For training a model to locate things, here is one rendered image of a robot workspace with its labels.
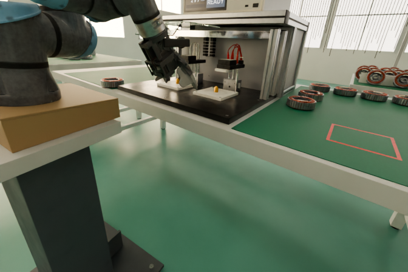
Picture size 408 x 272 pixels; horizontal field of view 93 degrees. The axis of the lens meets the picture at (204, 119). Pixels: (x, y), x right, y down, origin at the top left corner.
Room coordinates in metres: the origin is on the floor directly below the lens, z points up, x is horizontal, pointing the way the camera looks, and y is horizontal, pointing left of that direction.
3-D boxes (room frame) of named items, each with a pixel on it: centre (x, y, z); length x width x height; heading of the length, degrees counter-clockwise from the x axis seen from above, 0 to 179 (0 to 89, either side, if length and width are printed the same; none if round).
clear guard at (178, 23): (1.01, 0.14, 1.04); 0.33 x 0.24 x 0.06; 144
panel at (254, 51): (1.14, -0.10, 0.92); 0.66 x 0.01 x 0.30; 54
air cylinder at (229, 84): (0.98, -0.13, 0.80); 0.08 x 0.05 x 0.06; 54
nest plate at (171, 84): (1.00, 0.15, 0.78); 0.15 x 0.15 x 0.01; 54
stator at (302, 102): (0.80, -0.41, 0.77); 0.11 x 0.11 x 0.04
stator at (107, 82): (1.01, 0.49, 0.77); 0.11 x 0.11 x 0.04
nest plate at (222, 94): (0.86, -0.05, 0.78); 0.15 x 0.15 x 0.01; 54
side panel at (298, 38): (1.06, -0.45, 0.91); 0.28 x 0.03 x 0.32; 144
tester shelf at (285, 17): (1.19, -0.14, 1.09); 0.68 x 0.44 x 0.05; 54
